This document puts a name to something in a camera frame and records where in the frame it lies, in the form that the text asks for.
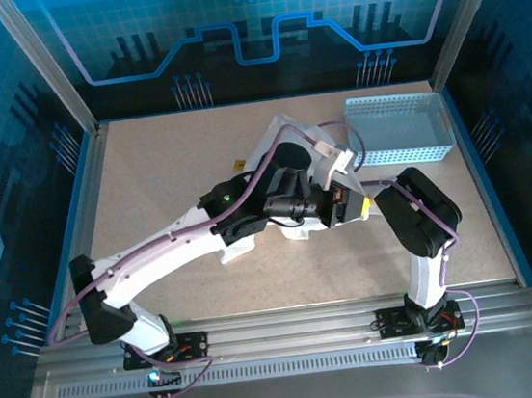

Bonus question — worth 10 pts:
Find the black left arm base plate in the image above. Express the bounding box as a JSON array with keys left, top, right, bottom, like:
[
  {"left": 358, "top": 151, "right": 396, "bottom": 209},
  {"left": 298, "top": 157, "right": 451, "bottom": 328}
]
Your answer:
[{"left": 120, "top": 331, "right": 213, "bottom": 373}]

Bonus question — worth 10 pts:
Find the aluminium mounting rail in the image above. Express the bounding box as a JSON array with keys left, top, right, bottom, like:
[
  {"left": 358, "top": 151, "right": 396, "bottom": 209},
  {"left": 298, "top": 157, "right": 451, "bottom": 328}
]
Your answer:
[{"left": 33, "top": 275, "right": 532, "bottom": 391}]

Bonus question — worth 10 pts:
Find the slotted grey cable duct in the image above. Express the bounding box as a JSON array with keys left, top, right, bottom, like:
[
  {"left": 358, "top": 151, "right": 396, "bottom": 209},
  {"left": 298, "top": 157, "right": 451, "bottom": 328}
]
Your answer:
[{"left": 54, "top": 341, "right": 422, "bottom": 398}]

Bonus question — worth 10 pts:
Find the light grey perforated basket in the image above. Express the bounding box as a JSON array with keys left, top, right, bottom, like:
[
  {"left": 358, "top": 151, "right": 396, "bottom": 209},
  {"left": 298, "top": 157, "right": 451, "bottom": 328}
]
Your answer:
[{"left": 340, "top": 85, "right": 461, "bottom": 174}]

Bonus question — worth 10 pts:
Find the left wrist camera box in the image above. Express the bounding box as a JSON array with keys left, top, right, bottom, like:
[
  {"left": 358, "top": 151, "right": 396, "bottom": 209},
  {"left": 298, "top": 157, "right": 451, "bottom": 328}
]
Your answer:
[{"left": 310, "top": 135, "right": 361, "bottom": 193}]

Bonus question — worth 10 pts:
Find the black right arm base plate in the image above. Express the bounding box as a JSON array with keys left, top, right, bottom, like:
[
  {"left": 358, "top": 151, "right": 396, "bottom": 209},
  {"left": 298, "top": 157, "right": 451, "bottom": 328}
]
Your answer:
[{"left": 374, "top": 298, "right": 466, "bottom": 340}]

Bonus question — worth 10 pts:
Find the black controller box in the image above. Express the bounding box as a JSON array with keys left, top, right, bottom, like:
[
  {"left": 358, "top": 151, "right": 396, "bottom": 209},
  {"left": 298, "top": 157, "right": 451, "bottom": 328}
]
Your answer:
[
  {"left": 145, "top": 364, "right": 185, "bottom": 398},
  {"left": 414, "top": 334, "right": 457, "bottom": 372}
]

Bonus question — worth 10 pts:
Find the aluminium frame post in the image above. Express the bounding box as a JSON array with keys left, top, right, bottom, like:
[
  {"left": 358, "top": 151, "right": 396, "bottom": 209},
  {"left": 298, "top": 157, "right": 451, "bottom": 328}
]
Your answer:
[
  {"left": 419, "top": 0, "right": 527, "bottom": 93},
  {"left": 0, "top": 0, "right": 102, "bottom": 146}
]

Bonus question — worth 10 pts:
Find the white printed t-shirt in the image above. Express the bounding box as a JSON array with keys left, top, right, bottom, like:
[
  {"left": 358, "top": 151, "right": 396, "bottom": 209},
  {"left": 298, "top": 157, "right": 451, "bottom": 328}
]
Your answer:
[{"left": 201, "top": 102, "right": 386, "bottom": 267}]

